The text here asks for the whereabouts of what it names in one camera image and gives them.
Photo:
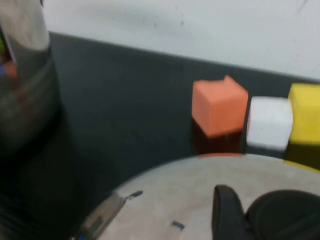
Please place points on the steel lid with black knob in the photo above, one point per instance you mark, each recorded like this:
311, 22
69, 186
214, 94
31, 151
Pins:
175, 195

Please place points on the orange foam cube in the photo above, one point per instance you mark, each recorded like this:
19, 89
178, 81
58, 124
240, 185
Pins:
220, 110

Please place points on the stainless steel stock pot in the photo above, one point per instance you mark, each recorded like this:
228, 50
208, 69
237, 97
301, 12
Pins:
25, 87

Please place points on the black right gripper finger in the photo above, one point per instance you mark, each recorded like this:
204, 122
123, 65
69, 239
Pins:
227, 215

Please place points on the yellow foam cube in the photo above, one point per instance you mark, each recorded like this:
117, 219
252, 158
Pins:
307, 117

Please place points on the white foam cube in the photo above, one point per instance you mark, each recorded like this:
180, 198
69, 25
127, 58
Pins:
270, 122

